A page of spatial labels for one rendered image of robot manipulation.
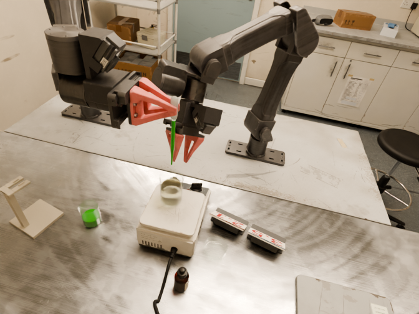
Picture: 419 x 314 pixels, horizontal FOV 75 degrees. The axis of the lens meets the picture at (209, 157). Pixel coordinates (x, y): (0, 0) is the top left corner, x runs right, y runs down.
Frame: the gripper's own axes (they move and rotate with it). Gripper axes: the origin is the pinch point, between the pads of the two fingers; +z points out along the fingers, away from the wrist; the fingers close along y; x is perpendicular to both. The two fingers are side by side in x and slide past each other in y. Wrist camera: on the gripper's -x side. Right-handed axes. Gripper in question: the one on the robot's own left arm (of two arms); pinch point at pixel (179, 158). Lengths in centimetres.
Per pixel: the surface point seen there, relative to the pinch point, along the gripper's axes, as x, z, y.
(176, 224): -13.4, 11.1, -5.1
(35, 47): 179, -29, -31
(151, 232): -10.7, 14.0, -9.0
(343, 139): 0, -14, 69
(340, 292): -35.1, 17.8, 24.9
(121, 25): 206, -67, 30
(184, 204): -9.7, 8.1, -1.8
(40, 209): 11.7, 18.4, -28.1
